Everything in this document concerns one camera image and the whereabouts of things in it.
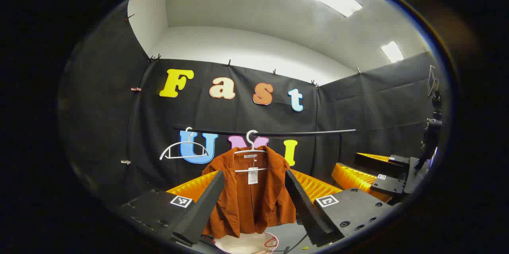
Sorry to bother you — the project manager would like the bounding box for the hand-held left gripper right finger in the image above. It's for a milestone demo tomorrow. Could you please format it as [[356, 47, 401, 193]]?
[[284, 169, 398, 246]]

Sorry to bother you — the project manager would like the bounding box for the black backdrop cloth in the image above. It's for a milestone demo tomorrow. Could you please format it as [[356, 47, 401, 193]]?
[[60, 2, 438, 207]]

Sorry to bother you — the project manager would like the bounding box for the small ceiling light panel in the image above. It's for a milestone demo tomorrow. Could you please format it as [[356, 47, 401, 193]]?
[[381, 41, 405, 64]]

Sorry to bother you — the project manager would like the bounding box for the white plastic hanger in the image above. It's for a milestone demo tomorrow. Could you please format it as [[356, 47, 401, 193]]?
[[159, 127, 210, 161], [234, 130, 269, 173]]

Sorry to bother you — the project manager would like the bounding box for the rust orange corduroy jacket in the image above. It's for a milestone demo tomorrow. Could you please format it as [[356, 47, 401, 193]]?
[[201, 145, 297, 238]]

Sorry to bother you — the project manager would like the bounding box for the black clothes rail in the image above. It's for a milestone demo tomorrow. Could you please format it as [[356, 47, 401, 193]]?
[[173, 125, 357, 163]]

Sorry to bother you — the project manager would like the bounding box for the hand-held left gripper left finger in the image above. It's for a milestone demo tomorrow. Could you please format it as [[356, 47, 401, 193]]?
[[119, 171, 225, 246]]

